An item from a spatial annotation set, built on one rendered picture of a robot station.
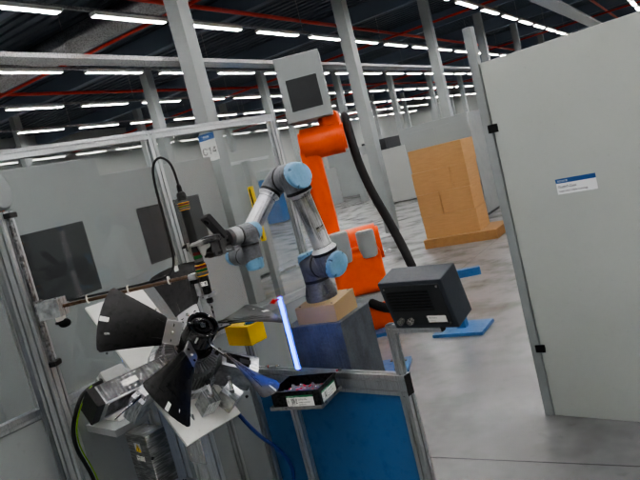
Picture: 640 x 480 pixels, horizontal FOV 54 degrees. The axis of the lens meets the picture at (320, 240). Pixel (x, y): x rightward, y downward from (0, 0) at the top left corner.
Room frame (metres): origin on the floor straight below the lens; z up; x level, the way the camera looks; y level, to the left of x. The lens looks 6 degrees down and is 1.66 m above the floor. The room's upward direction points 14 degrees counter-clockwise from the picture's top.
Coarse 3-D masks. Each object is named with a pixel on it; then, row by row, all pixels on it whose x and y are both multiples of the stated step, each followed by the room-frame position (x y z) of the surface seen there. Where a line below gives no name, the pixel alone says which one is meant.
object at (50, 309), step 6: (42, 300) 2.45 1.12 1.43; (48, 300) 2.41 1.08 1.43; (54, 300) 2.38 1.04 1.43; (60, 300) 2.41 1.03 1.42; (66, 300) 2.44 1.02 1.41; (36, 306) 2.39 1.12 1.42; (42, 306) 2.39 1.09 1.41; (48, 306) 2.38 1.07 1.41; (54, 306) 2.38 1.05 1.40; (60, 306) 2.39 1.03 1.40; (36, 312) 2.40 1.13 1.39; (42, 312) 2.39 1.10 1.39; (48, 312) 2.39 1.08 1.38; (54, 312) 2.38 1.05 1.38; (60, 312) 2.38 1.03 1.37; (66, 312) 2.42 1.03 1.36; (42, 318) 2.39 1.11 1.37; (48, 318) 2.39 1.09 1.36
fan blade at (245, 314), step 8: (240, 312) 2.49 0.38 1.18; (248, 312) 2.47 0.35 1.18; (256, 312) 2.47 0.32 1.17; (264, 312) 2.48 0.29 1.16; (272, 312) 2.49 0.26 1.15; (224, 320) 2.39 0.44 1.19; (232, 320) 2.35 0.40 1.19; (240, 320) 2.36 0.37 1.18; (248, 320) 2.36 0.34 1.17; (256, 320) 2.37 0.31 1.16; (264, 320) 2.39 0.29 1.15; (272, 320) 2.41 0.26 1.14; (280, 320) 2.43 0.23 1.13
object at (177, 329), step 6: (168, 324) 2.23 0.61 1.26; (180, 324) 2.24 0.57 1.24; (168, 330) 2.23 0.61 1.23; (174, 330) 2.24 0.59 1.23; (180, 330) 2.24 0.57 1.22; (168, 336) 2.23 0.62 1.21; (174, 336) 2.23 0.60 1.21; (180, 336) 2.24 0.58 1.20; (162, 342) 2.22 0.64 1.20; (168, 342) 2.23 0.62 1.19; (174, 342) 2.23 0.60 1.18
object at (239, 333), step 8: (232, 328) 2.78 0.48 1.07; (240, 328) 2.74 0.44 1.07; (248, 328) 2.71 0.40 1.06; (256, 328) 2.75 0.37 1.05; (264, 328) 2.78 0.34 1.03; (232, 336) 2.79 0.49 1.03; (240, 336) 2.75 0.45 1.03; (248, 336) 2.72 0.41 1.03; (256, 336) 2.74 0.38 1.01; (264, 336) 2.77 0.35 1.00; (232, 344) 2.80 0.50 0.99; (240, 344) 2.76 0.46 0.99; (248, 344) 2.73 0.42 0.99
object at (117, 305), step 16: (112, 304) 2.18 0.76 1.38; (128, 304) 2.19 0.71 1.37; (144, 304) 2.21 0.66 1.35; (112, 320) 2.16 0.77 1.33; (128, 320) 2.17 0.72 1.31; (144, 320) 2.19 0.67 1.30; (160, 320) 2.21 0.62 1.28; (96, 336) 2.12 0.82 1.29; (112, 336) 2.14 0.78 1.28; (128, 336) 2.17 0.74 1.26; (144, 336) 2.19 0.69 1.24; (160, 336) 2.21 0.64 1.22
